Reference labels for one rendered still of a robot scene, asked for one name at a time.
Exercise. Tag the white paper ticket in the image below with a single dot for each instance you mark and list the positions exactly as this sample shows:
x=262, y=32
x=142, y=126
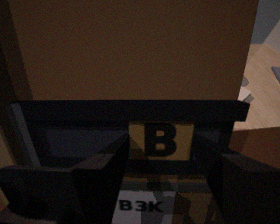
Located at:
x=144, y=207

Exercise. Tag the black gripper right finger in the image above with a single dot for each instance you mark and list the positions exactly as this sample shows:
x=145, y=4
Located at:
x=247, y=191

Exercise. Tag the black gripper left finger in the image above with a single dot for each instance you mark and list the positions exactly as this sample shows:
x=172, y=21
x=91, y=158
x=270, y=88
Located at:
x=91, y=187

